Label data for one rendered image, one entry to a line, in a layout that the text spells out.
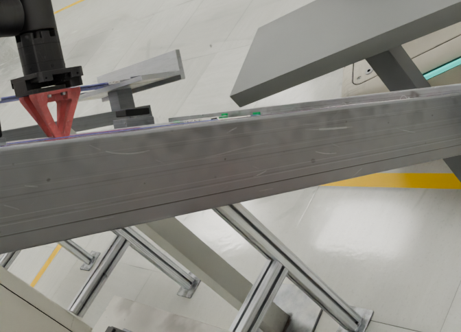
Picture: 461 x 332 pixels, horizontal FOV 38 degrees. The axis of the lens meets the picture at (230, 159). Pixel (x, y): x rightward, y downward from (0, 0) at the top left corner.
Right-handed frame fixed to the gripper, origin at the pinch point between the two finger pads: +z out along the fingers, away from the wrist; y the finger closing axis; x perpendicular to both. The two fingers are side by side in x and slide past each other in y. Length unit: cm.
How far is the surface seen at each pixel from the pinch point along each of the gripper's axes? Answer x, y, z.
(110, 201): -19, 49, 2
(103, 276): 45, -92, 48
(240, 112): 30.1, 3.2, 2.3
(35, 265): 70, -215, 69
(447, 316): 79, 2, 57
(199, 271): 47, -44, 42
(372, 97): 29.8, 30.9, 1.8
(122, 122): 21.5, -20.2, 1.0
